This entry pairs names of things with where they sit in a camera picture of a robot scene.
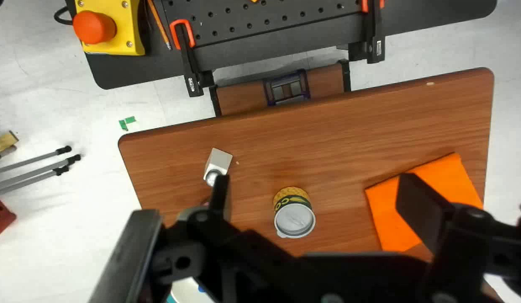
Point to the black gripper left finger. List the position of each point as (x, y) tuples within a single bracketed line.
[(218, 196)]

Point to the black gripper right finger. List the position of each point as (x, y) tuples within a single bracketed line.
[(422, 211)]

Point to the small white cup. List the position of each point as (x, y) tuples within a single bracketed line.
[(218, 162)]

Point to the folded orange cloth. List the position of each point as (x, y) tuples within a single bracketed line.
[(385, 216)]

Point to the yellow green tin can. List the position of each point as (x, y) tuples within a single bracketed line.
[(294, 216)]

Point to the green floor tape mark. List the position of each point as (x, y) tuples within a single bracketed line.
[(126, 122)]

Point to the black pegboard robot cart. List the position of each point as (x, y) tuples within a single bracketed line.
[(270, 26)]

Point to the thin orange rod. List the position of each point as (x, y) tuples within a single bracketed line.
[(158, 24)]

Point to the grey metal tripod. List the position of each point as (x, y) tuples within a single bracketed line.
[(30, 171)]

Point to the yellow emergency stop box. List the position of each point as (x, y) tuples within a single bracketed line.
[(111, 28)]

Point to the tan wooden piece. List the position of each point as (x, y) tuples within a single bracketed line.
[(1, 144)]

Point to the brown table base plate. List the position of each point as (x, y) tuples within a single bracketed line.
[(237, 97)]

